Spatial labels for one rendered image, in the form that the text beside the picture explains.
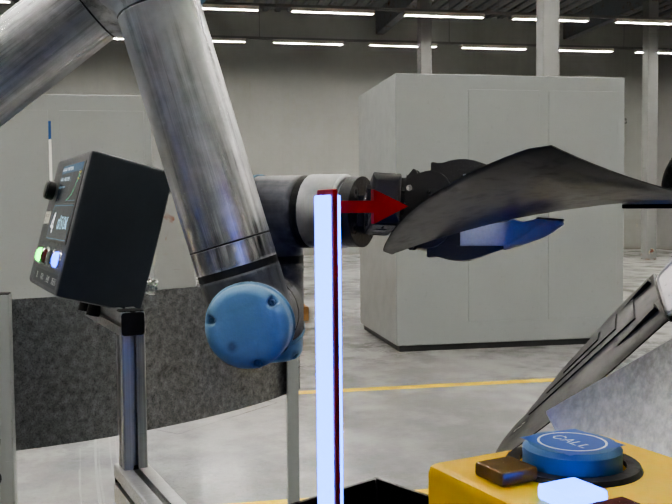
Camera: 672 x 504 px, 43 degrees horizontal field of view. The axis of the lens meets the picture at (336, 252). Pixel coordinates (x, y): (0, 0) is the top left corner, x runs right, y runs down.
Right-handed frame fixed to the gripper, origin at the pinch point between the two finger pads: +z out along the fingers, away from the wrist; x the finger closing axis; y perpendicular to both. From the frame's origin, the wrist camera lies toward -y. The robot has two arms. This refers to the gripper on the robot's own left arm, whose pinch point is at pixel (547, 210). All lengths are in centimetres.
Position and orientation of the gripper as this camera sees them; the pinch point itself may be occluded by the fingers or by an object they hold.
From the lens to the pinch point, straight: 76.6
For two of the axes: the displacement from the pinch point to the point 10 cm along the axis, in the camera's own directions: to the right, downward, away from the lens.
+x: -0.5, 10.0, -0.4
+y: 4.4, 0.6, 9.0
